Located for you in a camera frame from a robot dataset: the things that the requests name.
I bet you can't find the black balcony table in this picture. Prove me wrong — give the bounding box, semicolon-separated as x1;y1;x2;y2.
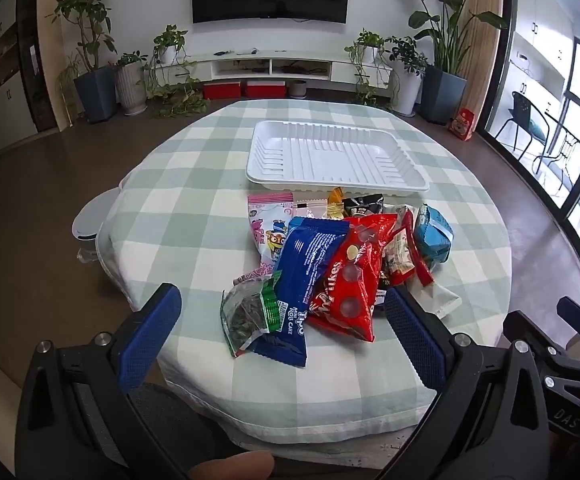
532;110;580;181

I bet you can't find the teal snack packet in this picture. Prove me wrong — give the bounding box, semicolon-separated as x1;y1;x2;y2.
414;203;455;265

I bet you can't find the white pink snack packet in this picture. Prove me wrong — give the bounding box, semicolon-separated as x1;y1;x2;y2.
295;200;328;219

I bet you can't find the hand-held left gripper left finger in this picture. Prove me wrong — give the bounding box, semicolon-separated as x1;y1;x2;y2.
20;283;183;421

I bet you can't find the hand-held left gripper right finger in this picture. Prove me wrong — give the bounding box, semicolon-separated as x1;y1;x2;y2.
385;286;553;436

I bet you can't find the black balcony chair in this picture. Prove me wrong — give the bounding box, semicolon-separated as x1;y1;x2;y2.
495;91;551;153

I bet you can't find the pink cartoon snack packet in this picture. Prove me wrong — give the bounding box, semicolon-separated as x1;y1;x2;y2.
247;192;295;267

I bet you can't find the person's left hand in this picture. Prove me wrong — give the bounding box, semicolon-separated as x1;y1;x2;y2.
205;451;275;480

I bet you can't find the red chocolate packet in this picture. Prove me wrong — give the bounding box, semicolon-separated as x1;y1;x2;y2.
309;213;399;343

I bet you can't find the small orange snack packet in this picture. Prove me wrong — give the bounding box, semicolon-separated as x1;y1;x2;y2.
326;186;347;220

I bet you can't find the white plastic tray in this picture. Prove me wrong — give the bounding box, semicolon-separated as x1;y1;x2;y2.
246;120;429;193

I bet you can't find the large-leaf plant blue-grey pot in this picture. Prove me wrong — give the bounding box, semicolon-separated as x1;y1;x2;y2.
384;0;508;125

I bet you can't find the trailing pothos plant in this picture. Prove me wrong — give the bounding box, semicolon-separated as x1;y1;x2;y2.
142;25;211;118
345;30;388;106

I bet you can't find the white red-print snack packet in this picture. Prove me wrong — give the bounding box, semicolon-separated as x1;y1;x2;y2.
381;230;417;286

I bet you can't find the white red-striped snack packet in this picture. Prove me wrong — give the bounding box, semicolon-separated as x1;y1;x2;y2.
400;205;463;320

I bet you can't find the white television cabinet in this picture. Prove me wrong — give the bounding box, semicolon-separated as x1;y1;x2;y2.
157;50;395;83

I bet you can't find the red paper bag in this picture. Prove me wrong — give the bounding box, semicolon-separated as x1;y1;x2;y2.
449;108;476;142

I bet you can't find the bushy plant smooth white pot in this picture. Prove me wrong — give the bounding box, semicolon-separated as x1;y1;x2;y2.
385;36;428;116

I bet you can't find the blue cake packet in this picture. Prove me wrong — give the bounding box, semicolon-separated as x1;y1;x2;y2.
244;216;349;367

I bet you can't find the potted tree blue-grey pot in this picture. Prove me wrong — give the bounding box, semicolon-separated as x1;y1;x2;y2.
50;0;119;123

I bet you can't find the potted plant ribbed white pot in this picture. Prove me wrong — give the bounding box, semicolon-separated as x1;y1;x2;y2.
114;51;148;116

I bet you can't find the green checked tablecloth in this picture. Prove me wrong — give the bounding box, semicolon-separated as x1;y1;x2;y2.
94;99;513;443

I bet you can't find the pink striped snack packet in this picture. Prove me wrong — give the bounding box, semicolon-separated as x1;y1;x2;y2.
232;266;273;287

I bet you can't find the white balcony cabinet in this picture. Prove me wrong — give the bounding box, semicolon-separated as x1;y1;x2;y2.
507;0;578;96

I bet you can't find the green sunflower seed packet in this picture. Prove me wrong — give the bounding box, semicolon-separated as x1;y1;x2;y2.
220;270;283;358

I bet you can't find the black snack packet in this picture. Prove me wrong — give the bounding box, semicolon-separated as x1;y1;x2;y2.
342;194;387;220

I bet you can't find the black sliding door frame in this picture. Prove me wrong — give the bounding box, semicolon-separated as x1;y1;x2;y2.
477;0;580;306

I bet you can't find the beige curtain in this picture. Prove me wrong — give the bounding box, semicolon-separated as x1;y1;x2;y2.
462;0;503;133

